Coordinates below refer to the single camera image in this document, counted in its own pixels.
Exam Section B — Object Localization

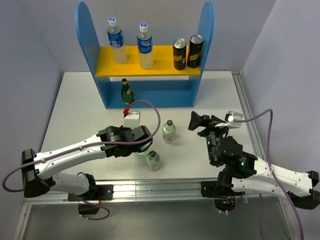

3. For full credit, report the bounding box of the black can right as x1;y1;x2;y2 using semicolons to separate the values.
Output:
187;34;204;68

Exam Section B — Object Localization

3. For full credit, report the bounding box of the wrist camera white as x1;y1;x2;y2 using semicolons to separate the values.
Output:
215;111;243;129
123;108;141;129

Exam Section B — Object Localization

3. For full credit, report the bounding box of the aluminium front rail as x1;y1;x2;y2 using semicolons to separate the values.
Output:
22;176;287;205

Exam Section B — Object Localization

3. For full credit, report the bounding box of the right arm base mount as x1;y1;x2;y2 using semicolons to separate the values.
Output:
200;180;244;216

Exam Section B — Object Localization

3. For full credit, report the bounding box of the blue and yellow shelf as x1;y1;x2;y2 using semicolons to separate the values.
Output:
74;1;214;109

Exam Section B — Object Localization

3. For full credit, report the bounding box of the clear glass bottle front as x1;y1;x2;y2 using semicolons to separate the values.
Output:
146;150;160;172

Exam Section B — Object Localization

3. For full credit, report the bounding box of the aluminium side rail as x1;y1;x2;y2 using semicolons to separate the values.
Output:
231;71;267;160

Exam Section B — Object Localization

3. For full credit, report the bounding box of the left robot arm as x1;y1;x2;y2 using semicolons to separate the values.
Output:
21;125;153;200

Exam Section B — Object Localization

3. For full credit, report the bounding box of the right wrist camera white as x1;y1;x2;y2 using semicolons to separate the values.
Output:
215;111;243;129

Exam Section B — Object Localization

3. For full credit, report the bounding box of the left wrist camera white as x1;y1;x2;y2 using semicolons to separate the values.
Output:
123;108;141;129

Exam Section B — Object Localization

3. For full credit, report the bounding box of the green glass bottle front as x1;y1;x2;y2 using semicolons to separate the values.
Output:
137;150;148;156

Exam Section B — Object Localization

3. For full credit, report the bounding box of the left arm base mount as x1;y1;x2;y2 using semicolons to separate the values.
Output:
67;184;114;221

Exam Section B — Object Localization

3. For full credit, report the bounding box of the black can left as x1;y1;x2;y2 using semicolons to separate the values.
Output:
172;38;187;70

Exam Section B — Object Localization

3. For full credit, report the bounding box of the Pocari Sweat bottle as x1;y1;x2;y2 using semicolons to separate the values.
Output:
137;23;153;70
107;17;127;64

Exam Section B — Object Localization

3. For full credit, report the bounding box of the clear glass bottle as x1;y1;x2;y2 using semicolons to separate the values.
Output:
146;150;160;172
162;119;176;143

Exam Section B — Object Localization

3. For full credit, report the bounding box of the green glass bottle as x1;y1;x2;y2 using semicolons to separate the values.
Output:
121;78;135;105
137;150;148;156

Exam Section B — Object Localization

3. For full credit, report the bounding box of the clear glass bottle rear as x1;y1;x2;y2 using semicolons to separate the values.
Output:
162;119;176;143

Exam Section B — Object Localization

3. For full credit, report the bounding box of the black can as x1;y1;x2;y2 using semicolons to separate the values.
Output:
187;34;204;68
172;38;187;70

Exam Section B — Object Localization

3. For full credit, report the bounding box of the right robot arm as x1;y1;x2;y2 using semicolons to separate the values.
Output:
188;111;320;210

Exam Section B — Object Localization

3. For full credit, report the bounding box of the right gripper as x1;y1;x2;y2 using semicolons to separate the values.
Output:
187;110;231;165

